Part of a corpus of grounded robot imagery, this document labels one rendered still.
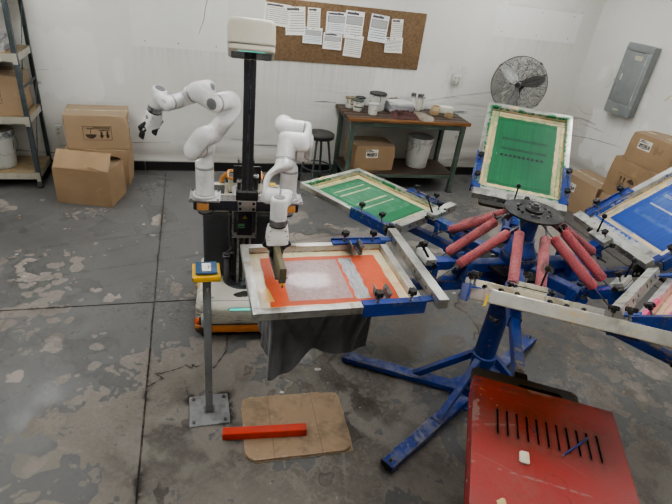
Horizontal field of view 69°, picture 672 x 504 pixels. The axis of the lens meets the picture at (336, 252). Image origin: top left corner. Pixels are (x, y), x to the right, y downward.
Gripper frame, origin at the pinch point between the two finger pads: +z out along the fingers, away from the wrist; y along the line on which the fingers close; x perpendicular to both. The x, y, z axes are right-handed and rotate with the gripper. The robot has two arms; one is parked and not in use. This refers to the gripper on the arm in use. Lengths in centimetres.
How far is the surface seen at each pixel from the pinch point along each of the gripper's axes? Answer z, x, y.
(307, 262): 14.6, -14.4, -19.0
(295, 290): 14.3, 9.5, -8.3
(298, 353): 41.7, 22.1, -9.4
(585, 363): 111, -13, -233
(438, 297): 6, 33, -69
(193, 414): 109, -8, 40
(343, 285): 14.4, 7.5, -32.1
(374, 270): 15, -4, -52
